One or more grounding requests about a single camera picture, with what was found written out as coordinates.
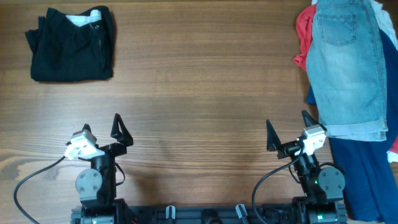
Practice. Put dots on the white garment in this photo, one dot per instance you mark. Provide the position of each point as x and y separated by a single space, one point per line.
384 22

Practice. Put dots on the navy blue shirt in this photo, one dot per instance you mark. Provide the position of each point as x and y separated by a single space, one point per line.
371 189

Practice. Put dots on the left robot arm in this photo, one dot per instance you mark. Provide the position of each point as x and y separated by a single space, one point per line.
97 185

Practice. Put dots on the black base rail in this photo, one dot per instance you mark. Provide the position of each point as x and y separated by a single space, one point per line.
208 214

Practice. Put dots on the red shirt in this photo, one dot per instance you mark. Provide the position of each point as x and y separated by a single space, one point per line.
303 26

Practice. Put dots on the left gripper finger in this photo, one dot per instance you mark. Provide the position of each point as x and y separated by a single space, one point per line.
86 128
120 133

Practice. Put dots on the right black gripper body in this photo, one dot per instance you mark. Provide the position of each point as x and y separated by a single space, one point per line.
289 149

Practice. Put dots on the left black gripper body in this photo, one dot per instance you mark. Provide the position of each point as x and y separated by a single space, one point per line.
112 150

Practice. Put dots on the folded black shorts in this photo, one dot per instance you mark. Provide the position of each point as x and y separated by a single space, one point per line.
72 48

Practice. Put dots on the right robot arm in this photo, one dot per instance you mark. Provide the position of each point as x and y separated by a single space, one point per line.
322 184

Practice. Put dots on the light blue denim shorts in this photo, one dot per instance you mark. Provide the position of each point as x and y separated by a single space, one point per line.
346 69

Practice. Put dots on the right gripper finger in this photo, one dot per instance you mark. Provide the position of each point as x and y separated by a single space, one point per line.
273 141
310 121

